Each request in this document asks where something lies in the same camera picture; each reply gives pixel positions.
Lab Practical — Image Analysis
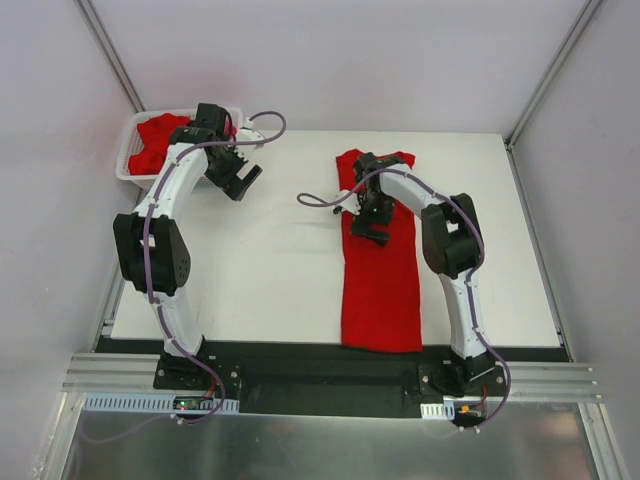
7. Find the white plastic basket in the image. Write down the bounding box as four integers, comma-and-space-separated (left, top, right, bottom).
115, 105, 246, 190

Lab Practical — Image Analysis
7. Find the red t shirt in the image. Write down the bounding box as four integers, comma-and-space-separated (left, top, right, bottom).
334, 148, 424, 354
128, 113, 190, 176

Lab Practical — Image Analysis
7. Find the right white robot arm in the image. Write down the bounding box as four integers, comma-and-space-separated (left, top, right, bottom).
351, 153, 494, 398

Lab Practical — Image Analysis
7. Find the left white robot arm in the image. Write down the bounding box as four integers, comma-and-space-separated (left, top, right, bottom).
113, 103, 265, 389

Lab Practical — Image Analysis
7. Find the pink t shirt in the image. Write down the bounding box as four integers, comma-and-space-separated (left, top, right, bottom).
225, 116, 237, 142

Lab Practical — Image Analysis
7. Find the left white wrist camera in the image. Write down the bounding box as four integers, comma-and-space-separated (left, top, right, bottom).
235, 118, 266, 155

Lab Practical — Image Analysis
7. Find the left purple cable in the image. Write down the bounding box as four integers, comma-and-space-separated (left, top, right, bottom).
79, 109, 287, 444

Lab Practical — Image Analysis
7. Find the purple cable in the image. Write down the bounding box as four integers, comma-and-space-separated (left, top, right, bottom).
297, 169, 512, 439
79, 109, 287, 444

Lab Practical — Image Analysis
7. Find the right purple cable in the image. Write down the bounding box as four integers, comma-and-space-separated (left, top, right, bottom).
297, 169, 512, 439

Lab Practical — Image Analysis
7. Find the left aluminium frame post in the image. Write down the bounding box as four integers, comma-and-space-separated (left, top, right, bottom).
74, 0, 146, 113

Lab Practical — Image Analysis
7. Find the aluminium frame post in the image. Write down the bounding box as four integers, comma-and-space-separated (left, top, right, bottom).
504, 0, 605, 152
74, 0, 146, 113

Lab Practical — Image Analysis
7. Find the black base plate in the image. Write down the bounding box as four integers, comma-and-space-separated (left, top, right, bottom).
94, 337, 507, 416

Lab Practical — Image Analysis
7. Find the right white cable duct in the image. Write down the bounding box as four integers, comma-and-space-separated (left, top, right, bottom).
420, 401, 455, 421

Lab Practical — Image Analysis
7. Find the white cable duct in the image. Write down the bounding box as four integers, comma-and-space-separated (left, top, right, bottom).
84, 393, 240, 415
420, 401, 455, 421

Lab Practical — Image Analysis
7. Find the right aluminium frame post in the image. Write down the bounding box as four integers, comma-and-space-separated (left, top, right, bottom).
504, 0, 605, 152

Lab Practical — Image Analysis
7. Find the left white cable duct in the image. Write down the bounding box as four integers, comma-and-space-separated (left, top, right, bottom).
84, 393, 240, 415

